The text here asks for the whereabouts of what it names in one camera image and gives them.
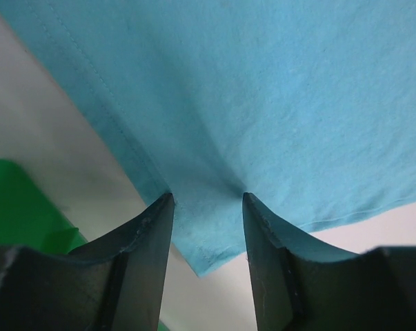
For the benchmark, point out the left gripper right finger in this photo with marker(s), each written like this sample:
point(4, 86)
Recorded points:
point(302, 283)

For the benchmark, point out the light blue t-shirt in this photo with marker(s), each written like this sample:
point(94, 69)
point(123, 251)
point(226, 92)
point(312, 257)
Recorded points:
point(309, 105)

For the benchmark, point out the green plastic bin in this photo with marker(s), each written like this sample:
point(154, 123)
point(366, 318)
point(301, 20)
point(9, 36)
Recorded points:
point(28, 217)

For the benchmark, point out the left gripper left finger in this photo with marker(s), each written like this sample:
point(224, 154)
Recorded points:
point(115, 282)

